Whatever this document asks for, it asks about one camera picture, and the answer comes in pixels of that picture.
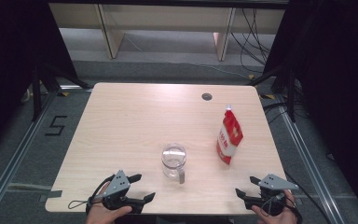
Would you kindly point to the grey tape strip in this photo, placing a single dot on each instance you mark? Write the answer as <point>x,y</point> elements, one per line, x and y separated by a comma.
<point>51,195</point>

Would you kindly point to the dark curtain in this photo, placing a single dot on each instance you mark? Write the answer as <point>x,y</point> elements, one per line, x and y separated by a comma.
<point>9,62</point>
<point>338,77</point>

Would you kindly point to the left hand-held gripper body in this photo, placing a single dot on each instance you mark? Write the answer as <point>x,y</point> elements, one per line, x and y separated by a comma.
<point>118,184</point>

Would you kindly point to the aluminium floor rail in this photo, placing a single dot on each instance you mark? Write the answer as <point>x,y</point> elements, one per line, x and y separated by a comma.
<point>307,161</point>
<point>18,155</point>

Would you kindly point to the person's left hand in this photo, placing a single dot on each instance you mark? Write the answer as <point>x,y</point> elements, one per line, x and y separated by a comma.
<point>102,216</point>

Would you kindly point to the black metal stand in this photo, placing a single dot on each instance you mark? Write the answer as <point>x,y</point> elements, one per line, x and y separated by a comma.
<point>36,93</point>
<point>290,93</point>

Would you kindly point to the red and white pouch bag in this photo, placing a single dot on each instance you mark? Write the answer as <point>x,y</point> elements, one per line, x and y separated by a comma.
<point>228,140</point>

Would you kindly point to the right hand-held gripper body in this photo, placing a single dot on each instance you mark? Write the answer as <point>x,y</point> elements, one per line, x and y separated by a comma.
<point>278,184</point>

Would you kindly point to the person's right hand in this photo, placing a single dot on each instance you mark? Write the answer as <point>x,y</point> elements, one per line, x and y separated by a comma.
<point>279,219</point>

